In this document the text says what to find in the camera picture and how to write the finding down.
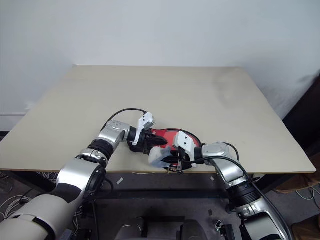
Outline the red table tennis paddle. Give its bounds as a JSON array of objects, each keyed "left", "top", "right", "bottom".
[{"left": 149, "top": 128, "right": 201, "bottom": 152}]

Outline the dark rounded robot leg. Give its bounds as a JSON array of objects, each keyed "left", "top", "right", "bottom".
[
  {"left": 116, "top": 216, "right": 146, "bottom": 240},
  {"left": 177, "top": 219, "right": 209, "bottom": 240}
]

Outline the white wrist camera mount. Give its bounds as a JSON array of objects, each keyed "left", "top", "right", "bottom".
[
  {"left": 173, "top": 130, "right": 199, "bottom": 165},
  {"left": 130, "top": 111, "right": 157, "bottom": 147}
]

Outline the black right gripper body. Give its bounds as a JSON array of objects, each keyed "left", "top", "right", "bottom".
[{"left": 176, "top": 146, "right": 193, "bottom": 168}]

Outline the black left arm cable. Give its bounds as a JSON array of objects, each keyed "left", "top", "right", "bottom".
[{"left": 82, "top": 107, "right": 149, "bottom": 240}]

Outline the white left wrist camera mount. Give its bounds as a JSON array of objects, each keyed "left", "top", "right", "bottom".
[{"left": 130, "top": 111, "right": 157, "bottom": 147}]

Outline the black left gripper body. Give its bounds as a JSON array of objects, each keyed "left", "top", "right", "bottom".
[{"left": 138, "top": 127, "right": 158, "bottom": 154}]

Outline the brown cardboard box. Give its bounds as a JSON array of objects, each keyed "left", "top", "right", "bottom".
[{"left": 274, "top": 171, "right": 320, "bottom": 195}]

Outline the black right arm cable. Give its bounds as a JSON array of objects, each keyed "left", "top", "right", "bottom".
[{"left": 189, "top": 148, "right": 294, "bottom": 240}]

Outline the black metal table frame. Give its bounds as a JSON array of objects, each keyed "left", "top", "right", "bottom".
[{"left": 0, "top": 171, "right": 301, "bottom": 204}]

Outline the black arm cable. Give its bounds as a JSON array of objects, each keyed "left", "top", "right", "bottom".
[
  {"left": 82, "top": 107, "right": 149, "bottom": 240},
  {"left": 189, "top": 148, "right": 294, "bottom": 240}
]

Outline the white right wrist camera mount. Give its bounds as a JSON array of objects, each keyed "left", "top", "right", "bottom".
[{"left": 173, "top": 130, "right": 199, "bottom": 165}]

